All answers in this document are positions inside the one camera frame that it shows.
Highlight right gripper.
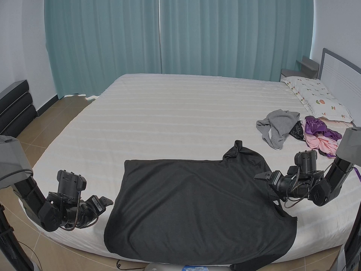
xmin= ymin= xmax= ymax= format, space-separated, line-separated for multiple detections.
xmin=254 ymin=171 xmax=291 ymax=201

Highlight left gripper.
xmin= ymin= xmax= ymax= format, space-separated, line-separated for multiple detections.
xmin=82 ymin=195 xmax=114 ymax=222

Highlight black T-shirt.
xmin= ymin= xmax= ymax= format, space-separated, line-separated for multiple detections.
xmin=103 ymin=140 xmax=298 ymax=271

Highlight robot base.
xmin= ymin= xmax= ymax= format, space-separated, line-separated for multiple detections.
xmin=144 ymin=261 xmax=212 ymax=271

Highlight bed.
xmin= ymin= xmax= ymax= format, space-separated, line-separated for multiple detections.
xmin=18 ymin=48 xmax=361 ymax=265

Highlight grey garment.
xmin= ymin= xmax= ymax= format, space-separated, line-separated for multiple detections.
xmin=256 ymin=109 xmax=301 ymax=151

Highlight black shiny garment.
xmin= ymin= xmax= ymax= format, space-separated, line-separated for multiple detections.
xmin=288 ymin=120 xmax=306 ymax=141

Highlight pink garment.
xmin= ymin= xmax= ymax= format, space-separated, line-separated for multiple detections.
xmin=305 ymin=134 xmax=339 ymax=157

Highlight purple garment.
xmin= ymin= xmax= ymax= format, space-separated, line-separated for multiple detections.
xmin=305 ymin=115 xmax=361 ymax=183

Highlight white printed pillow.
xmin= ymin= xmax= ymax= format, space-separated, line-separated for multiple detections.
xmin=282 ymin=76 xmax=354 ymax=123

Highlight grey bedside table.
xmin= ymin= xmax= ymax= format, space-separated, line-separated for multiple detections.
xmin=281 ymin=56 xmax=319 ymax=82

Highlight black chest of drawers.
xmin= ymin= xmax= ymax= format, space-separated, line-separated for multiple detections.
xmin=0 ymin=79 xmax=38 ymax=136

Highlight blue-green curtain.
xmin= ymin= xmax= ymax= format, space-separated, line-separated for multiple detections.
xmin=44 ymin=0 xmax=162 ymax=100
xmin=158 ymin=0 xmax=315 ymax=82

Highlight black cable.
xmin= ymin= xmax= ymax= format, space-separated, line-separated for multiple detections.
xmin=116 ymin=259 xmax=147 ymax=271

